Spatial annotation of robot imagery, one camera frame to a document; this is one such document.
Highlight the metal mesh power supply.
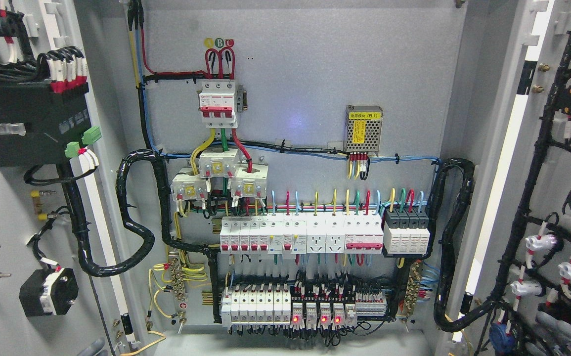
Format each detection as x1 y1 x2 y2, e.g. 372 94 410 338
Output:
343 104 383 154

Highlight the white DIN rail breaker row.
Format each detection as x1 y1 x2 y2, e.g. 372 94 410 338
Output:
220 212 383 259

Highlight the black wrapped cable loom right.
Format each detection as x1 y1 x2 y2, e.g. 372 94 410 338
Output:
429 158 498 333

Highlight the black surge protector module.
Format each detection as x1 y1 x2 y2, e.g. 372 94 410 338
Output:
383 208 432 260

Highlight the white current transformer group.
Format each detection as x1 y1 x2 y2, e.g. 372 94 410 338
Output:
172 148 268 202

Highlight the brass ground terminal bar left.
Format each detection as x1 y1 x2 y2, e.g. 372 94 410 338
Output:
167 252 188 326

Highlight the lower relay and breaker row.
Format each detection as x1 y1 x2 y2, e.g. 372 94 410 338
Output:
220 281 388 332

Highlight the brass terminal bar right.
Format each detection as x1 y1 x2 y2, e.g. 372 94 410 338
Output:
402 260 421 318

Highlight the black wrapped cable loom left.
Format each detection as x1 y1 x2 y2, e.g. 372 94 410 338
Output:
58 148 221 324

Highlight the white rotary selector switch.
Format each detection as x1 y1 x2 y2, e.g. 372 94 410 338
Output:
19 268 78 317

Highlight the grey cabinet door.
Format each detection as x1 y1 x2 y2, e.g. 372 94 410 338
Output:
0 0 146 356
449 0 571 356

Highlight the red white main breaker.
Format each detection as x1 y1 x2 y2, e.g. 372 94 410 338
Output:
198 79 247 129

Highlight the black digital power meter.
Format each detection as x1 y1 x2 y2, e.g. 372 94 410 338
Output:
0 81 101 168

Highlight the black wrapped cable loom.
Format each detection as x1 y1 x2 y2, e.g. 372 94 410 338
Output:
429 158 498 333
58 148 221 324

